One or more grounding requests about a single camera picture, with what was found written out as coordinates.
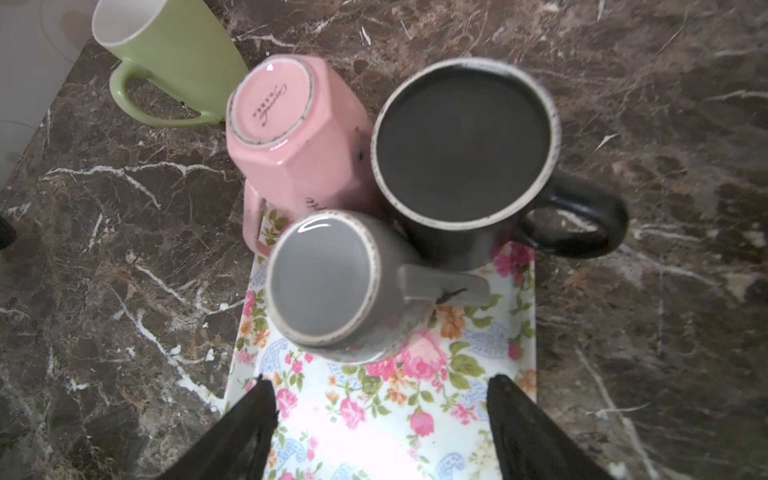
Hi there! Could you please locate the grey mug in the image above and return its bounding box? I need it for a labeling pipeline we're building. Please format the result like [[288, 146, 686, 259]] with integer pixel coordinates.
[[265, 210, 491, 365]]

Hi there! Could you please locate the black mug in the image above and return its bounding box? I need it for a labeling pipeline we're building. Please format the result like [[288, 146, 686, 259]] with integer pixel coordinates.
[[370, 58, 630, 271]]

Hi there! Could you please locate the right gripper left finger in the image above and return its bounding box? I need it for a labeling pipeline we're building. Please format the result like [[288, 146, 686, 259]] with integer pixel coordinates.
[[159, 376, 278, 480]]

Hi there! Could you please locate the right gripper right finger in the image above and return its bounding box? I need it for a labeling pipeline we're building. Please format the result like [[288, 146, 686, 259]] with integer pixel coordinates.
[[487, 374, 612, 480]]

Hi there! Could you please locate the floral serving tray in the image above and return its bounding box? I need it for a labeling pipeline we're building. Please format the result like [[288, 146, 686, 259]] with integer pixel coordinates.
[[224, 243, 537, 479]]

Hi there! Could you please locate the pink mug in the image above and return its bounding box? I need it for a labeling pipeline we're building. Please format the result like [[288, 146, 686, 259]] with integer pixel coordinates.
[[226, 55, 387, 257]]

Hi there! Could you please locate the light green mug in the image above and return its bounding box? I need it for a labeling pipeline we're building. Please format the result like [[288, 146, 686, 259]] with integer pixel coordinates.
[[91, 0, 249, 128]]

